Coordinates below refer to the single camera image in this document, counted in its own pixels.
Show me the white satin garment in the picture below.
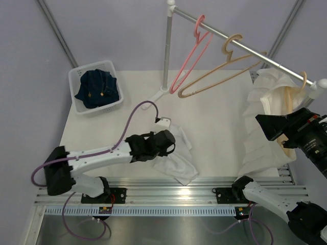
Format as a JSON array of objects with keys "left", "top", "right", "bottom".
[{"left": 153, "top": 124, "right": 199, "bottom": 186}]

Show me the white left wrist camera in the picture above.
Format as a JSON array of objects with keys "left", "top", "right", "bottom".
[{"left": 155, "top": 117, "right": 171, "bottom": 128}]

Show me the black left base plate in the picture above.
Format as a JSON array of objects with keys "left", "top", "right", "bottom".
[{"left": 81, "top": 188, "right": 127, "bottom": 204}]

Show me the dark blue denim skirt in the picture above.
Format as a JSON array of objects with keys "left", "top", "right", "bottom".
[{"left": 75, "top": 69, "right": 120, "bottom": 109}]

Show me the silver clothes rack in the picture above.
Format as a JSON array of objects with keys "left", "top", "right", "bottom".
[{"left": 140, "top": 0, "right": 327, "bottom": 110}]

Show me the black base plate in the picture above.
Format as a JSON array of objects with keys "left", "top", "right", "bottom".
[
  {"left": 81, "top": 188, "right": 127, "bottom": 204},
  {"left": 212, "top": 187, "right": 251, "bottom": 205}
]

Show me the aluminium mounting rail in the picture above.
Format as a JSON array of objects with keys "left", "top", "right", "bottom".
[{"left": 33, "top": 163, "right": 311, "bottom": 207}]

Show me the white plastic basket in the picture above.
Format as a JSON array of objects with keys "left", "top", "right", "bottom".
[{"left": 68, "top": 60, "right": 124, "bottom": 115}]

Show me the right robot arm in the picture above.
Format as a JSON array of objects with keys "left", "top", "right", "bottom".
[{"left": 231, "top": 108, "right": 326, "bottom": 244}]

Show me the white slotted cable duct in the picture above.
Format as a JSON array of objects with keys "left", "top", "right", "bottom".
[{"left": 45, "top": 206, "right": 236, "bottom": 217}]

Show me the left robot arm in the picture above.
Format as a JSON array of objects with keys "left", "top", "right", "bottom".
[{"left": 43, "top": 130, "right": 176, "bottom": 204}]

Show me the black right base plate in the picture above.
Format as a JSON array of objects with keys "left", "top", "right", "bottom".
[{"left": 212, "top": 187, "right": 251, "bottom": 205}]

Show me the cream white garment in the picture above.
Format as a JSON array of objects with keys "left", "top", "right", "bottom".
[{"left": 238, "top": 68, "right": 306, "bottom": 176}]

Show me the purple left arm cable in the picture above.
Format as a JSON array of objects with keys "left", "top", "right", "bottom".
[{"left": 31, "top": 100, "right": 160, "bottom": 242}]

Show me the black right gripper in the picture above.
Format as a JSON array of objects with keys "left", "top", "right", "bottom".
[{"left": 255, "top": 106, "right": 327, "bottom": 177}]

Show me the pink plastic hanger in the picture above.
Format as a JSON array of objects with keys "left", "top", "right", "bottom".
[{"left": 169, "top": 14, "right": 214, "bottom": 94}]

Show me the beige hanger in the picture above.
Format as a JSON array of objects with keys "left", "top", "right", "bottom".
[
  {"left": 177, "top": 34, "right": 268, "bottom": 99},
  {"left": 277, "top": 71, "right": 309, "bottom": 158}
]

